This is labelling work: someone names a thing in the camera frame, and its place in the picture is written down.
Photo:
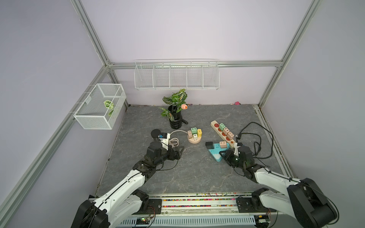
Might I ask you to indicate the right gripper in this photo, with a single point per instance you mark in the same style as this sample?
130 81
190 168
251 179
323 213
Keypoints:
227 155

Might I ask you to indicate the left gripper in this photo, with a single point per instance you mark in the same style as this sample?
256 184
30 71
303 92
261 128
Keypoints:
177 154

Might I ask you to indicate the pink charger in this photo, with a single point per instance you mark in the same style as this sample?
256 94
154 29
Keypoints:
190 135
226 131
230 136
223 144

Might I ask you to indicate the teal triangular power socket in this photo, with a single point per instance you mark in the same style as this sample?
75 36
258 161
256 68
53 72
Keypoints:
215 152

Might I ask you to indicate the round pink power socket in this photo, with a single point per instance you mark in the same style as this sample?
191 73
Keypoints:
195 141

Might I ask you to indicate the black charger plug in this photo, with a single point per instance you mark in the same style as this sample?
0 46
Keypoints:
209 145

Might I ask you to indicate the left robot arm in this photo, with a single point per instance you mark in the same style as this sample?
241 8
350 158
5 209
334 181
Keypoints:
125 199

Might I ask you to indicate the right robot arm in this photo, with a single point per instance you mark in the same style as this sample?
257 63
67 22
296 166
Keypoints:
301 199

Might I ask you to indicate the green charger on round socket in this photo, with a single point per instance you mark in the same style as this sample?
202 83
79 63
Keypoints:
194 130

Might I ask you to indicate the black cylinder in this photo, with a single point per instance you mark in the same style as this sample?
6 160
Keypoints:
155 134

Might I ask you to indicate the black plant pot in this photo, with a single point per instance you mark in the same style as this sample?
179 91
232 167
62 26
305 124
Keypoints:
175 119

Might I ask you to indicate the green charger on strip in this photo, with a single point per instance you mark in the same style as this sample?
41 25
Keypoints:
221 127

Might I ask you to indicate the cream power strip red outlets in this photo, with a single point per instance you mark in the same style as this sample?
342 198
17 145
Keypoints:
215 126

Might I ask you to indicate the artificial green leaf plant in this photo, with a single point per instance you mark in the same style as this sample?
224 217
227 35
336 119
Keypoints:
178 100

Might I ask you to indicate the green leaf in small basket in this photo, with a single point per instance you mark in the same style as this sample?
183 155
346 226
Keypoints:
109 104

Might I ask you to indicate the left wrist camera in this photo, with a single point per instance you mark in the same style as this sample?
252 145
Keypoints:
164 139

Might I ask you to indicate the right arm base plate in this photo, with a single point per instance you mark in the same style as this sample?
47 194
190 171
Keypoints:
251 205

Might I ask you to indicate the aluminium rail frame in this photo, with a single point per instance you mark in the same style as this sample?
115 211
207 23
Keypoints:
199 203

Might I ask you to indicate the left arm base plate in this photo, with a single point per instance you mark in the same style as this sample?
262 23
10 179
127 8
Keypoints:
151 206

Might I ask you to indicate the wide white wire basket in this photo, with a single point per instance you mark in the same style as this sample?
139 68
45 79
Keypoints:
174 74

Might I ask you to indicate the small white wire basket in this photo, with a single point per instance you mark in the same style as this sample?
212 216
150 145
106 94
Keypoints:
92 114

